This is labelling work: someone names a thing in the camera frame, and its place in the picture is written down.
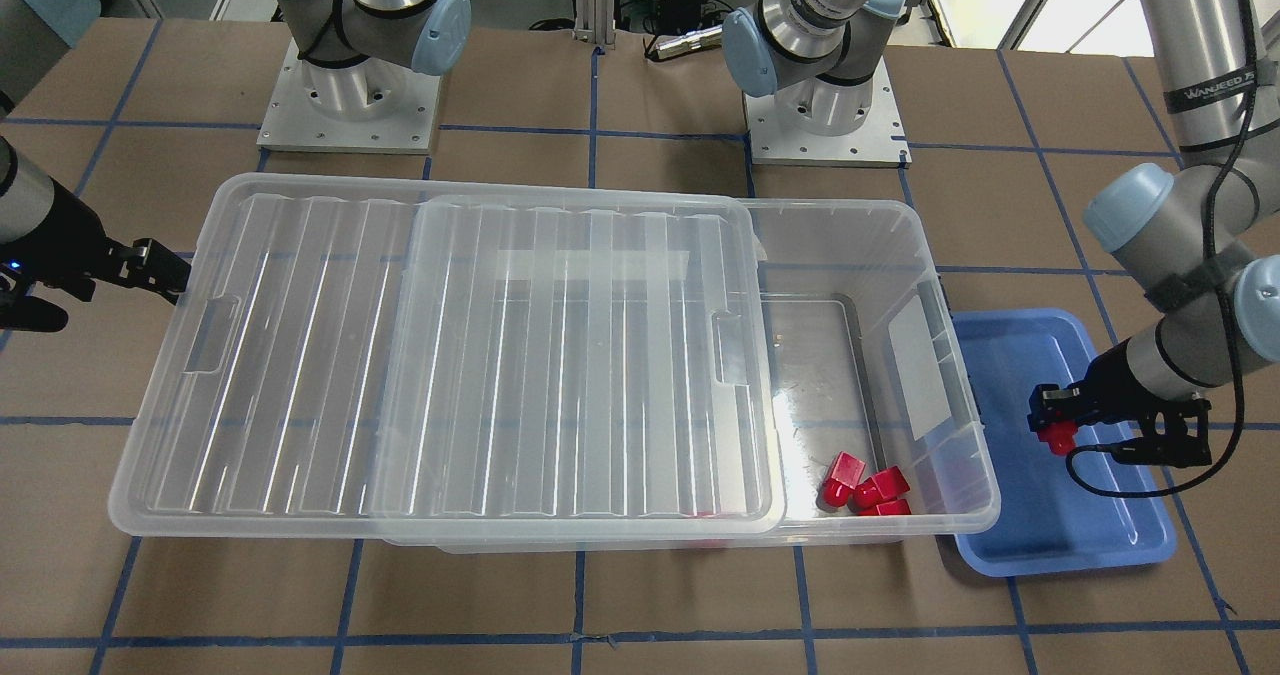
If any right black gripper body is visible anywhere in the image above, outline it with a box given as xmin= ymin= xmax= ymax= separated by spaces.
xmin=1 ymin=170 xmax=125 ymax=333

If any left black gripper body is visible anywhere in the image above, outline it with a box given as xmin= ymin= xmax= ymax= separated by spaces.
xmin=1075 ymin=342 xmax=1212 ymax=468

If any red block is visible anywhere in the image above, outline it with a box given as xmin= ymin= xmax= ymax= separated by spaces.
xmin=856 ymin=498 xmax=913 ymax=517
xmin=818 ymin=451 xmax=867 ymax=508
xmin=1036 ymin=421 xmax=1079 ymax=459
xmin=850 ymin=466 xmax=911 ymax=511

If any clear plastic box lid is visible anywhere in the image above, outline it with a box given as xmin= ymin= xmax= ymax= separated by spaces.
xmin=108 ymin=173 xmax=786 ymax=549

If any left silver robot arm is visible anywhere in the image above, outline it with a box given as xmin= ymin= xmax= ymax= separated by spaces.
xmin=723 ymin=0 xmax=1279 ymax=471

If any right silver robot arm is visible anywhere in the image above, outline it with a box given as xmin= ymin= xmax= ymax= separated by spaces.
xmin=1 ymin=0 xmax=471 ymax=333

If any blue plastic tray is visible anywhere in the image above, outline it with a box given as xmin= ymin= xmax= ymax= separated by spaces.
xmin=950 ymin=307 xmax=1179 ymax=578

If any clear plastic storage box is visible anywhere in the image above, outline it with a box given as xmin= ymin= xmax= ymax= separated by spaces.
xmin=366 ymin=186 xmax=1000 ymax=553

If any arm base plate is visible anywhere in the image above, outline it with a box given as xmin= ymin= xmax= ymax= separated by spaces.
xmin=257 ymin=41 xmax=442 ymax=155
xmin=742 ymin=60 xmax=913 ymax=168

